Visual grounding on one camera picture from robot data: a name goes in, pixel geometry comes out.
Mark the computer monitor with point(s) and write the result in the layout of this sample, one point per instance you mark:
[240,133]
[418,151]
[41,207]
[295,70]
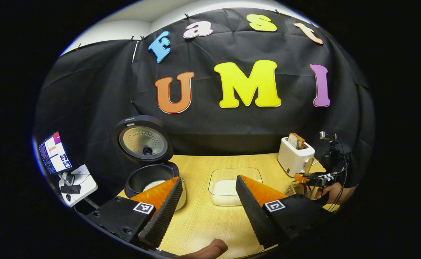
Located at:
[54,153]

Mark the toasted bread slice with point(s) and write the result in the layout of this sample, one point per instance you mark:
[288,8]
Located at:
[295,141]

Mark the black backdrop cloth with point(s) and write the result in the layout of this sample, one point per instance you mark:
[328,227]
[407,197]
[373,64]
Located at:
[232,126]

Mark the white rice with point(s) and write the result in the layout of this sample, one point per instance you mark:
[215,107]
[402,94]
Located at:
[154,184]

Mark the clear chopstick holder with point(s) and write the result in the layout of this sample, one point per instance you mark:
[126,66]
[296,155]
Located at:
[291,190]

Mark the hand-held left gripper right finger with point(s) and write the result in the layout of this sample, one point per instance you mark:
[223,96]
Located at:
[253,216]

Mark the clear box of white rice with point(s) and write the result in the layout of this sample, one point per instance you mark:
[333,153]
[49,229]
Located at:
[225,189]

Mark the white toaster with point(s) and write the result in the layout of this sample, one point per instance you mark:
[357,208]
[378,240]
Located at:
[291,158]

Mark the dark grey rice cooker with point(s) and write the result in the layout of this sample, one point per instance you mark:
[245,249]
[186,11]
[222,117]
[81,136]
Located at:
[144,142]

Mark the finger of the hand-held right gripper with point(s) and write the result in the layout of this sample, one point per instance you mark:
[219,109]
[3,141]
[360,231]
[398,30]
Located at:
[302,178]

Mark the black computer mouse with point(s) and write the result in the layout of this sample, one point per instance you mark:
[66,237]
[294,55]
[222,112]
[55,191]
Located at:
[68,198]

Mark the black keyboard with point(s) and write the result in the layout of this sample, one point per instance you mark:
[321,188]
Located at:
[70,189]

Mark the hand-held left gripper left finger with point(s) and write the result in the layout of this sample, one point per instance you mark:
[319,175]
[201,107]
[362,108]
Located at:
[163,216]

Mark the white side desk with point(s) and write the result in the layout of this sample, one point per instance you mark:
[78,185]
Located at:
[86,187]

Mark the grey desk device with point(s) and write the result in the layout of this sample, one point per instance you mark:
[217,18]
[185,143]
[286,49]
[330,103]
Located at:
[67,178]

